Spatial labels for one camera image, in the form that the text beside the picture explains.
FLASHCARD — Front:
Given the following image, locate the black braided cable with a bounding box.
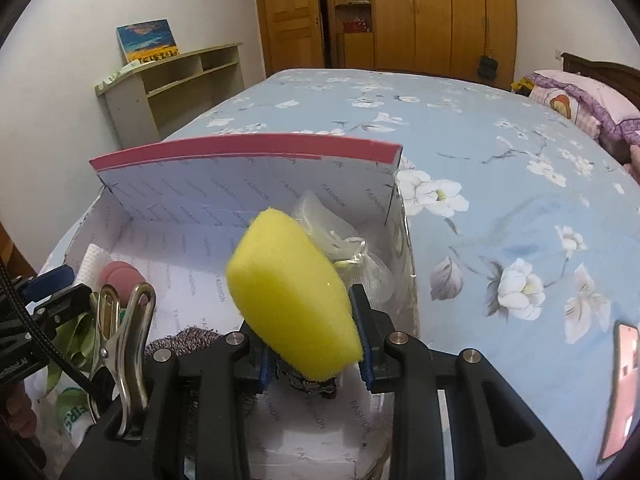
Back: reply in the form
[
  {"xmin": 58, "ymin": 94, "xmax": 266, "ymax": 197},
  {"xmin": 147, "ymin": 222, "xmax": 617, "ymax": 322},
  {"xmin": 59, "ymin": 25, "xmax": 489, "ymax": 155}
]
[{"xmin": 0, "ymin": 260, "xmax": 101, "ymax": 401}]

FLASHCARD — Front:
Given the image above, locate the clear plastic mesh bag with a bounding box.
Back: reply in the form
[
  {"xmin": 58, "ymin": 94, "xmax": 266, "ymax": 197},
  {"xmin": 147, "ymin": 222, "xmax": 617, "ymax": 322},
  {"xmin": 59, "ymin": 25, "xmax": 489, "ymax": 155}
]
[{"xmin": 290, "ymin": 191, "xmax": 396, "ymax": 306}]

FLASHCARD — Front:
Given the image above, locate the person's left hand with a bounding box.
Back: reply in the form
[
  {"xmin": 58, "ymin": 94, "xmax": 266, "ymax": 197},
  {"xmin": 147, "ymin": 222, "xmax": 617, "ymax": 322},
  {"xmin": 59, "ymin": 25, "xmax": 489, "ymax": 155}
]
[{"xmin": 0, "ymin": 382, "xmax": 38, "ymax": 441}]

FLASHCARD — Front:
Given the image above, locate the lavender ruffled pillow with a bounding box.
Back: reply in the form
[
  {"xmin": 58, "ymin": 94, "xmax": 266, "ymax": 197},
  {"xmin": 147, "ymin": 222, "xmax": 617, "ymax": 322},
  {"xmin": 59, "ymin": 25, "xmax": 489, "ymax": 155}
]
[{"xmin": 600, "ymin": 122, "xmax": 640, "ymax": 167}]

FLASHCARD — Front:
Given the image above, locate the wooden wardrobe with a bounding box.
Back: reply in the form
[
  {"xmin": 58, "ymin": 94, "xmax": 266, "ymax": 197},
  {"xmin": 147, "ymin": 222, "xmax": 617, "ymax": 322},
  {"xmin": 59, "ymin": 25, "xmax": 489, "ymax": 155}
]
[{"xmin": 320, "ymin": 0, "xmax": 518, "ymax": 81}]

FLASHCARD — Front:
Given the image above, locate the blue floral bedsheet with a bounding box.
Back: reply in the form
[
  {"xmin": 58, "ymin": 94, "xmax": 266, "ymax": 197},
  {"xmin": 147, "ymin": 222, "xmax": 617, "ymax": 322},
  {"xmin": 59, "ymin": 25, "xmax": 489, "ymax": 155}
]
[{"xmin": 35, "ymin": 67, "xmax": 640, "ymax": 480}]

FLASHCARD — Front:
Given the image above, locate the black patterned cloth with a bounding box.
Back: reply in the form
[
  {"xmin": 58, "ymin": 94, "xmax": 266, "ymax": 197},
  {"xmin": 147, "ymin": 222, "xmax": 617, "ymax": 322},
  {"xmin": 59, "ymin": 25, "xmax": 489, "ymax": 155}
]
[{"xmin": 274, "ymin": 360, "xmax": 338, "ymax": 401}]

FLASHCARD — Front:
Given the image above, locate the green white cloth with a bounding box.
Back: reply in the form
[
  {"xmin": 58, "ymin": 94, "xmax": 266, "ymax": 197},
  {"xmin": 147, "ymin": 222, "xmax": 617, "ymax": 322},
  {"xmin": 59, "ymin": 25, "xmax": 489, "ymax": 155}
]
[{"xmin": 97, "ymin": 60, "xmax": 143, "ymax": 88}]

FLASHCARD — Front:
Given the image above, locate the green satin ribbon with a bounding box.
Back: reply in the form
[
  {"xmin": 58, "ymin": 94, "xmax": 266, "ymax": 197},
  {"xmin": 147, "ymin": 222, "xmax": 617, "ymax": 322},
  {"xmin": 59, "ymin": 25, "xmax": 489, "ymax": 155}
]
[{"xmin": 47, "ymin": 310, "xmax": 108, "ymax": 386}]

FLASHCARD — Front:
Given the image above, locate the white towel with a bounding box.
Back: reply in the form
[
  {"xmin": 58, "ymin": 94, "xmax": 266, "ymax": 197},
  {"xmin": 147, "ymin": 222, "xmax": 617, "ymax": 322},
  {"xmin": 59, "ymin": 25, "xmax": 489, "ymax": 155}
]
[{"xmin": 75, "ymin": 244, "xmax": 113, "ymax": 291}]

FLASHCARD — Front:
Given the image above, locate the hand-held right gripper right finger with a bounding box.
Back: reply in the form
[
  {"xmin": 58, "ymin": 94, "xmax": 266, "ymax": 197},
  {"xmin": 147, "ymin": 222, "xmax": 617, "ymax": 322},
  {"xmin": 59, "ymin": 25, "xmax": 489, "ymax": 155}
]
[{"xmin": 348, "ymin": 284, "xmax": 583, "ymax": 480}]

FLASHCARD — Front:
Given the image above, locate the pink phone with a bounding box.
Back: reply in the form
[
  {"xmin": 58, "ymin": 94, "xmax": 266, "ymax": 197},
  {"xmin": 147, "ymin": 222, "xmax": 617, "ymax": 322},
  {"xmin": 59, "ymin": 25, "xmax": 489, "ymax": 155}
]
[{"xmin": 597, "ymin": 321, "xmax": 640, "ymax": 463}]

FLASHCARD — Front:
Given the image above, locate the brown knitted cloth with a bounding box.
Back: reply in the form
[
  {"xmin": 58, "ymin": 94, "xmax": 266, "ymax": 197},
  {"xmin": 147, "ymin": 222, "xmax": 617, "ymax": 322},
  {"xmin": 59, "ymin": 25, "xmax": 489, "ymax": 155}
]
[{"xmin": 145, "ymin": 327, "xmax": 223, "ymax": 361}]

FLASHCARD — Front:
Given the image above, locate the metal spring clip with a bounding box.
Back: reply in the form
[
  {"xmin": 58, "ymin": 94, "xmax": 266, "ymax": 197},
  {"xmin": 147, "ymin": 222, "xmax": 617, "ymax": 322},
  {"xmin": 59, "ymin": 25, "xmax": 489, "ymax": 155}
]
[{"xmin": 87, "ymin": 282, "xmax": 157, "ymax": 441}]

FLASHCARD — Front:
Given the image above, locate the beige shelf desk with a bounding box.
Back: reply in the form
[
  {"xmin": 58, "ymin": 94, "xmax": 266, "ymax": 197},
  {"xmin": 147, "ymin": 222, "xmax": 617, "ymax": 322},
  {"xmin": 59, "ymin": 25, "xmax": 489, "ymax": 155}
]
[{"xmin": 95, "ymin": 42, "xmax": 246, "ymax": 151}]

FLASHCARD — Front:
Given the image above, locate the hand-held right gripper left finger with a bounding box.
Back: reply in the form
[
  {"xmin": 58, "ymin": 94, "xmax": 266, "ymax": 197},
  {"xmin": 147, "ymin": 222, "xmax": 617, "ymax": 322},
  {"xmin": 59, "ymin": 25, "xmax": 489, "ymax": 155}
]
[{"xmin": 60, "ymin": 330, "xmax": 276, "ymax": 480}]

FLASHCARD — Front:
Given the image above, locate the wooden door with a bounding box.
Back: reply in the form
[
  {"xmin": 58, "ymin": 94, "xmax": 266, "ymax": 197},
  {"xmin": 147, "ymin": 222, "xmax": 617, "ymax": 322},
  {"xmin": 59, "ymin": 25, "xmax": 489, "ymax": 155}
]
[{"xmin": 252, "ymin": 0, "xmax": 326, "ymax": 78}]

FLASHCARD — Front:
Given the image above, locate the green white sock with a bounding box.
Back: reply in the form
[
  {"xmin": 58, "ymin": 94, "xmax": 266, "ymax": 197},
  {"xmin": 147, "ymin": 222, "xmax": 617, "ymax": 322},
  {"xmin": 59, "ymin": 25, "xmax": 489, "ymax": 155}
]
[{"xmin": 25, "ymin": 360, "xmax": 108, "ymax": 451}]

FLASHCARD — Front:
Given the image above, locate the blue yellow painting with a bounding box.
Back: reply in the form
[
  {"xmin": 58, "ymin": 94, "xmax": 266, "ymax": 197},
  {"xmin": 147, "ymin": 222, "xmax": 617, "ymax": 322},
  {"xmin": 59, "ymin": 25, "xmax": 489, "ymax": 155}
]
[{"xmin": 116, "ymin": 19, "xmax": 181, "ymax": 65}]

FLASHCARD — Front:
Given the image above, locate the dark wooden headboard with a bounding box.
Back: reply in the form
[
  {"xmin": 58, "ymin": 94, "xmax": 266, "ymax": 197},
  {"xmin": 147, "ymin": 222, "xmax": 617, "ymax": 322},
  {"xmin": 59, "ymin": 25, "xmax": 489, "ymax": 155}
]
[{"xmin": 560, "ymin": 51, "xmax": 640, "ymax": 86}]

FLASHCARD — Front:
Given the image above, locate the red cardboard box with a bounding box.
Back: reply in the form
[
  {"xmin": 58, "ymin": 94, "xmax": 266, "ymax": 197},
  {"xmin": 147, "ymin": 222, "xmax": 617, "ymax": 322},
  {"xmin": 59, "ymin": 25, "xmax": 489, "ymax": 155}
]
[{"xmin": 60, "ymin": 132, "xmax": 421, "ymax": 480}]

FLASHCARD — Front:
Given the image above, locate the lavender cartoon pillow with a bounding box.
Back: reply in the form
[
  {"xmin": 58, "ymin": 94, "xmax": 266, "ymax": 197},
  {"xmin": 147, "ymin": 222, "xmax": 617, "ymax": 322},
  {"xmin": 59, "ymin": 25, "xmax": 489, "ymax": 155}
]
[{"xmin": 527, "ymin": 70, "xmax": 640, "ymax": 141}]

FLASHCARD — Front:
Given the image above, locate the yellow sponge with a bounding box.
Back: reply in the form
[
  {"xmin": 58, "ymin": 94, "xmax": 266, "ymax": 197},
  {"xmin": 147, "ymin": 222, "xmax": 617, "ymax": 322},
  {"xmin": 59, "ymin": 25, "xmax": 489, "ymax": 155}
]
[{"xmin": 225, "ymin": 209, "xmax": 365, "ymax": 380}]

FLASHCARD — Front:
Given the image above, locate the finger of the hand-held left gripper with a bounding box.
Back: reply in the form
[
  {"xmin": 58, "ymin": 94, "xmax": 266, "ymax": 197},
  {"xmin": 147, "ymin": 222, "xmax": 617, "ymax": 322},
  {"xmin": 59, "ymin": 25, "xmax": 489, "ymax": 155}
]
[
  {"xmin": 30, "ymin": 284, "xmax": 95, "ymax": 333},
  {"xmin": 22, "ymin": 266, "xmax": 76, "ymax": 302}
]

